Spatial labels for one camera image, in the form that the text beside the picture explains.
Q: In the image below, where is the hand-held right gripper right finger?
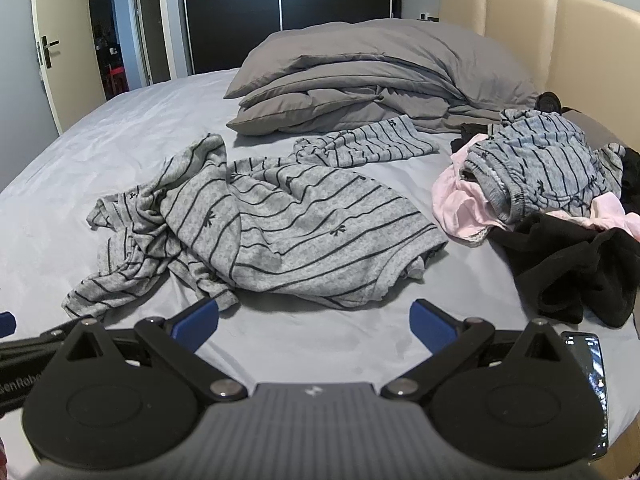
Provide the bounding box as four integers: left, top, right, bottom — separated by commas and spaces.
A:
381, 298, 576, 402

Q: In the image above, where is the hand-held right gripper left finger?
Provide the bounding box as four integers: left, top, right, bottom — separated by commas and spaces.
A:
49, 297, 249, 402

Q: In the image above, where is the grey striped pajama shirt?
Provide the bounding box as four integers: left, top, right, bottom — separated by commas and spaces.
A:
61, 115, 449, 320

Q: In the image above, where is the pink garment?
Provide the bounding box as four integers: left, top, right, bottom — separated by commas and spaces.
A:
432, 135, 640, 246

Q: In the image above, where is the black garment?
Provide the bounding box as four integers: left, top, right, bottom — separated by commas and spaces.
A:
487, 212, 640, 327

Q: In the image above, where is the black smartphone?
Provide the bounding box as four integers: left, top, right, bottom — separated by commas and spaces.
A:
560, 331, 614, 461

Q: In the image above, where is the bed with grey sheet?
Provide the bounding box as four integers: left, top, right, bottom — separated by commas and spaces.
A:
0, 66, 640, 480

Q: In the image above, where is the small black item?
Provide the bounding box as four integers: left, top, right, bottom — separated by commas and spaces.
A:
536, 91, 567, 112

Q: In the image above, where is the grey pillow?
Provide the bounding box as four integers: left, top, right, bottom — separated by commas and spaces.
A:
565, 109, 628, 153

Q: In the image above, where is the red stool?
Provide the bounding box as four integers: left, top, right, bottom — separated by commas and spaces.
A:
102, 64, 126, 95

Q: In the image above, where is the grey folded duvet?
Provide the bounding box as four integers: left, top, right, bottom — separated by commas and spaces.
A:
224, 18, 540, 137

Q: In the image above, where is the cream door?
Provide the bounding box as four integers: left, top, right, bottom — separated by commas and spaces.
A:
31, 0, 107, 136

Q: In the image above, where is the beige padded headboard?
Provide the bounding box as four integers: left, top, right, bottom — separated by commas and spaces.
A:
438, 0, 640, 153

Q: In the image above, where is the black sliding wardrobe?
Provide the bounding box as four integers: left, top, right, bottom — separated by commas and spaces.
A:
179, 0, 404, 76

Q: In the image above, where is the black door handle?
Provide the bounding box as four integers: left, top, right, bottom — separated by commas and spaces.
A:
36, 35, 61, 69

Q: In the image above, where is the white door frame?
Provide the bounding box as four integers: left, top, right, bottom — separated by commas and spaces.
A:
131, 0, 195, 87

